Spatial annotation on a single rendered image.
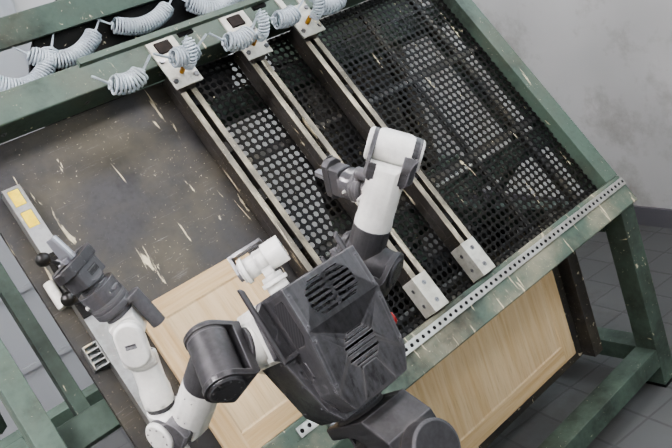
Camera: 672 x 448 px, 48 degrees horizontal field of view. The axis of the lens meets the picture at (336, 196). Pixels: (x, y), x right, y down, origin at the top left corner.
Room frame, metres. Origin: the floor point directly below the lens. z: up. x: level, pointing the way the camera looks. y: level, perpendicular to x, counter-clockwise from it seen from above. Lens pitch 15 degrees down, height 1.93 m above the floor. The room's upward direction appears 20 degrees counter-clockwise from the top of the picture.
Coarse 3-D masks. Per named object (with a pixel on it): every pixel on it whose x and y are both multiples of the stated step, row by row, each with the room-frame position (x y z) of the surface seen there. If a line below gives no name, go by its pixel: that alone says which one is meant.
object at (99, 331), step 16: (16, 208) 2.01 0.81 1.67; (32, 208) 2.02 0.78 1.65; (32, 240) 1.96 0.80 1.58; (80, 320) 1.88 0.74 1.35; (96, 320) 1.86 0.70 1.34; (96, 336) 1.83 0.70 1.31; (112, 336) 1.84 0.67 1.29; (112, 352) 1.82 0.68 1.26; (112, 368) 1.81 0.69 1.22; (128, 384) 1.77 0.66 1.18; (144, 416) 1.74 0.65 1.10
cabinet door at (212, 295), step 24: (216, 264) 2.07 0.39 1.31; (192, 288) 2.01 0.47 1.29; (216, 288) 2.03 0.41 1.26; (240, 288) 2.05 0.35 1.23; (168, 312) 1.94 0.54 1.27; (192, 312) 1.96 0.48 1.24; (216, 312) 1.98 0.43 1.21; (240, 312) 2.00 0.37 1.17; (168, 336) 1.90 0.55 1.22; (168, 360) 1.86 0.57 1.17; (264, 384) 1.88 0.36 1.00; (216, 408) 1.80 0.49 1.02; (240, 408) 1.82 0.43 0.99; (264, 408) 1.84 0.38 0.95; (288, 408) 1.85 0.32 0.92; (216, 432) 1.76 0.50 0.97; (240, 432) 1.78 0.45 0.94; (264, 432) 1.79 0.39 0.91
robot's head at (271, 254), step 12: (276, 240) 1.62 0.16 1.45; (252, 252) 1.62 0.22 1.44; (264, 252) 1.61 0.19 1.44; (276, 252) 1.61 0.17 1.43; (240, 264) 1.61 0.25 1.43; (252, 264) 1.61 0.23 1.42; (264, 264) 1.61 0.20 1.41; (276, 264) 1.61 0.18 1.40; (252, 276) 1.61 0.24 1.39; (276, 276) 1.60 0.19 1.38
